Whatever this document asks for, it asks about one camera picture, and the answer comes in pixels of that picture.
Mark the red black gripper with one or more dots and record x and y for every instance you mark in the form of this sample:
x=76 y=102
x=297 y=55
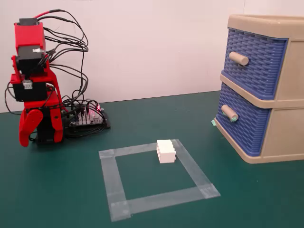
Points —
x=29 y=91

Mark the white block cube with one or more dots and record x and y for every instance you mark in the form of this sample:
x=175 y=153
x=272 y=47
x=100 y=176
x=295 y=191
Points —
x=166 y=152

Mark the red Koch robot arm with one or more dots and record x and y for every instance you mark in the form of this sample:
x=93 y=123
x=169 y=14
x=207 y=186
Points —
x=29 y=35

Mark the black controller circuit board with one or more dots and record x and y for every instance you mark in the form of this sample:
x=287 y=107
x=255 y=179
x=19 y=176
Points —
x=95 y=121

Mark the translucent tape strip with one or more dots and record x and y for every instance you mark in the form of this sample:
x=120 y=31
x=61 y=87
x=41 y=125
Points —
x=164 y=198
x=133 y=149
x=192 y=168
x=114 y=180

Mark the green tape piece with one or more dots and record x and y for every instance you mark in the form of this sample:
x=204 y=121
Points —
x=213 y=122

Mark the beige plastic drawer cabinet frame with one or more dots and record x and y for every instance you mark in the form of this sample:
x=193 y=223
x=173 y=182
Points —
x=289 y=133

